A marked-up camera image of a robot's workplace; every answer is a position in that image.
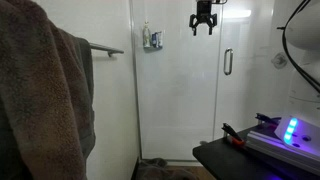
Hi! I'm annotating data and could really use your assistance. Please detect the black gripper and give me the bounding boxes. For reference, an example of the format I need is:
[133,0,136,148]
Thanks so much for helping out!
[188,0,219,37]

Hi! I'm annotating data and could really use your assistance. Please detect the chrome shower door handle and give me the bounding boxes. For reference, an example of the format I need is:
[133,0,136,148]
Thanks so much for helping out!
[223,47,234,76]

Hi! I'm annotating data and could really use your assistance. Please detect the glass shower door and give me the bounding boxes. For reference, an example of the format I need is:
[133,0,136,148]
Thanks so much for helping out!
[213,0,284,141]

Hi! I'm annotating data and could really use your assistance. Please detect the shower shelf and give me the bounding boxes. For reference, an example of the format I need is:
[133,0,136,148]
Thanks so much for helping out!
[143,45,164,53]

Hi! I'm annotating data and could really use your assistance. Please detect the bottles on shower shelf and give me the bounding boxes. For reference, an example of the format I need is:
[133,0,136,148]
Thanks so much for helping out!
[142,21,152,48]

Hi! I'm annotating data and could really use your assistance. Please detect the fixed glass shower panel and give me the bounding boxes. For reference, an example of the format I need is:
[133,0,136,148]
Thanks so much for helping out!
[129,0,224,162]

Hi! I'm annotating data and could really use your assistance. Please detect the chrome shower valve knob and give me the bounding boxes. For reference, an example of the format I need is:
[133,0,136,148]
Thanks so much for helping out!
[270,52,289,70]

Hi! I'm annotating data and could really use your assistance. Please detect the white tube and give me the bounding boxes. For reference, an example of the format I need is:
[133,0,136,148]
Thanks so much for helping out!
[156,30,164,48]

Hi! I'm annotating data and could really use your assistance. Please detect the chrome towel bar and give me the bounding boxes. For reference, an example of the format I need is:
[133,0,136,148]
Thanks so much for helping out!
[88,42,125,58]

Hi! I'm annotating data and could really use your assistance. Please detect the blue and black clamp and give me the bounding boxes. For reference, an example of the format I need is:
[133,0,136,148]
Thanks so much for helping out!
[254,112,283,126]

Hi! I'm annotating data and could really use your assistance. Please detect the orange and black clamp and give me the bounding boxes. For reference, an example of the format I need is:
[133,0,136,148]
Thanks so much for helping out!
[221,122,247,148]

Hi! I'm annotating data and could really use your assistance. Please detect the dark grey towel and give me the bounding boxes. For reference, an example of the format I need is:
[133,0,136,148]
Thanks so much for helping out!
[58,28,97,162]

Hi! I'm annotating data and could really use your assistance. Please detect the black table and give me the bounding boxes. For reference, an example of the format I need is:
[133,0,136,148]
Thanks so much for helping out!
[192,124,320,180]

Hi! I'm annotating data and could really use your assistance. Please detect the grey floor towel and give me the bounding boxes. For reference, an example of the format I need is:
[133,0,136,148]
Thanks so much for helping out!
[135,157,202,180]

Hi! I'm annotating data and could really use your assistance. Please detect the brown towel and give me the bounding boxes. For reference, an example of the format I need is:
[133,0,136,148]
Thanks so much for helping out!
[0,0,89,180]

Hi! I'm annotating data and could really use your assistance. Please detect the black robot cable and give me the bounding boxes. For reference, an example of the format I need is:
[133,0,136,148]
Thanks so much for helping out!
[276,0,320,95]

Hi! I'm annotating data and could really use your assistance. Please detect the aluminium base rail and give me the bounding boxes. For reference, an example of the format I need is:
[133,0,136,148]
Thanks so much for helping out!
[245,128,320,176]

